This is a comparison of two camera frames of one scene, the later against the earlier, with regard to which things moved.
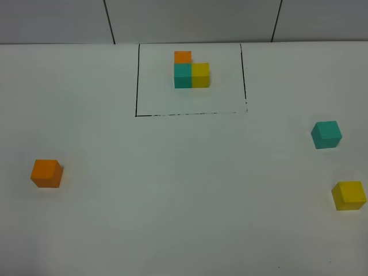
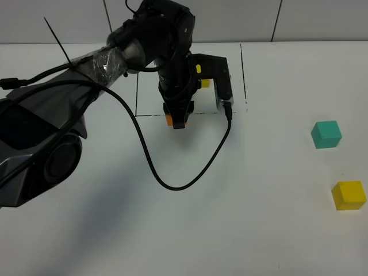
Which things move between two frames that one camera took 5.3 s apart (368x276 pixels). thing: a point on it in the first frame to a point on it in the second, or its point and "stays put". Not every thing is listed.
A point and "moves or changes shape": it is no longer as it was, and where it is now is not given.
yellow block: (349, 195) stays put
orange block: (46, 173) moves or changes shape
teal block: (326, 134) stays put
